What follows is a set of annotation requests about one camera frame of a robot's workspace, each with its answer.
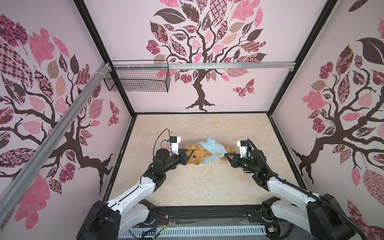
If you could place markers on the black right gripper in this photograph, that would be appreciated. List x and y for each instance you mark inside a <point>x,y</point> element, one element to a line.
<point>234,161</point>

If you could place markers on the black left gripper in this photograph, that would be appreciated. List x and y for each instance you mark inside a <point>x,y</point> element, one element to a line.
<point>182,151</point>

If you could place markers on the brown plush teddy bear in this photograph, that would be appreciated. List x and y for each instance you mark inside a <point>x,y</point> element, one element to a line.
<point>202,156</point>

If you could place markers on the light blue teddy shirt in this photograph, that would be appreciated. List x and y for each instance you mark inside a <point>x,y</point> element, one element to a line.
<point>217,150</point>

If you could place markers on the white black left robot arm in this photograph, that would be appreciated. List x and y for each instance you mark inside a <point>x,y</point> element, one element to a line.
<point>148,184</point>

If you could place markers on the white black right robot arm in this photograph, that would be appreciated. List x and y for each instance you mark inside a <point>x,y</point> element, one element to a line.
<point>321,216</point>

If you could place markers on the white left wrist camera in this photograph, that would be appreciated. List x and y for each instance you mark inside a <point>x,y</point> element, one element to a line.
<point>174,144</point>

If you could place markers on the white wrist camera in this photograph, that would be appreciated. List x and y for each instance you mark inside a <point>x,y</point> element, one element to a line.
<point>243,147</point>
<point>174,144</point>

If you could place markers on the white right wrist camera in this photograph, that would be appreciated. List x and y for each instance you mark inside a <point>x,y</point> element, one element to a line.
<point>243,147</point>

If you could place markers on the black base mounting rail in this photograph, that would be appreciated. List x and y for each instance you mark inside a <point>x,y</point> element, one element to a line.
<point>210,214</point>

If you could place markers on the white slotted cable duct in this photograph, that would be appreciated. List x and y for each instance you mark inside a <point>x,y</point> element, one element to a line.
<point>192,232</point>

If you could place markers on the black wire mesh basket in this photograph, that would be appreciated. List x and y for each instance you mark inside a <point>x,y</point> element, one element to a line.
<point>139,76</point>

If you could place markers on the aluminium rail back wall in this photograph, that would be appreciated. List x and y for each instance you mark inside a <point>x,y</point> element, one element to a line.
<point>201,66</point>

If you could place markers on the aluminium rail wall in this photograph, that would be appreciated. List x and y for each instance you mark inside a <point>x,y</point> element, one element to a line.
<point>201,66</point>
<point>22,181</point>

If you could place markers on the aluminium rail left wall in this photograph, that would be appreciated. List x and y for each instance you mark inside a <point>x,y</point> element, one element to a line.
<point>22,181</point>

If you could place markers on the black corner frame post left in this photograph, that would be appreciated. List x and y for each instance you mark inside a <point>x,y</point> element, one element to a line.
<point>91,27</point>

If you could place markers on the black corner frame post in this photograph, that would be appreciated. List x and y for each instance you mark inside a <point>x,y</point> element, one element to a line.
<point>314,33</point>
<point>91,27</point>

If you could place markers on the black corner frame post right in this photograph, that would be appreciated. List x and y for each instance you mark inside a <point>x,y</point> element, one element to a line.
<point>314,33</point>

